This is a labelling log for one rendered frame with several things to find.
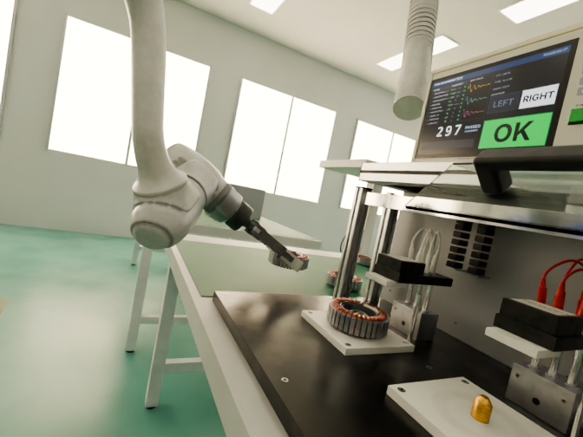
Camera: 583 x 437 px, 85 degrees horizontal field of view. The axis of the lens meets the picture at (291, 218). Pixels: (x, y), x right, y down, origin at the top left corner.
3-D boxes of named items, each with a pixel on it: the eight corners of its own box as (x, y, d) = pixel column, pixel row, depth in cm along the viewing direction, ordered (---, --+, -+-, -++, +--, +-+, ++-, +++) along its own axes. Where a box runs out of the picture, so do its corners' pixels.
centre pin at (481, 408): (482, 425, 37) (488, 402, 36) (467, 413, 38) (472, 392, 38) (492, 422, 37) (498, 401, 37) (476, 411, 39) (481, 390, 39)
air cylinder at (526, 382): (565, 435, 40) (576, 394, 40) (503, 396, 47) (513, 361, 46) (584, 429, 42) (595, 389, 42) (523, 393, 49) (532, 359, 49)
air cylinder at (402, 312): (415, 341, 62) (422, 313, 61) (388, 323, 68) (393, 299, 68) (433, 340, 64) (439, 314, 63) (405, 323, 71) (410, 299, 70)
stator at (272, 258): (274, 268, 82) (277, 254, 81) (262, 257, 92) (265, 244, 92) (313, 273, 86) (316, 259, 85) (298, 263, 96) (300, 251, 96)
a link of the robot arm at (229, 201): (225, 181, 85) (241, 197, 87) (201, 207, 83) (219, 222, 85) (231, 182, 76) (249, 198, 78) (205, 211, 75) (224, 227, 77)
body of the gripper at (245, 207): (245, 200, 78) (272, 225, 81) (239, 198, 86) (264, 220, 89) (225, 224, 77) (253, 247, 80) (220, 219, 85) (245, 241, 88)
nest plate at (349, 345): (344, 355, 50) (346, 348, 49) (300, 316, 63) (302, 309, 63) (414, 352, 56) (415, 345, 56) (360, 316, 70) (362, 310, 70)
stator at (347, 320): (350, 342, 52) (356, 320, 52) (314, 314, 62) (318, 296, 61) (399, 339, 57) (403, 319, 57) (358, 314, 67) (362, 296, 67)
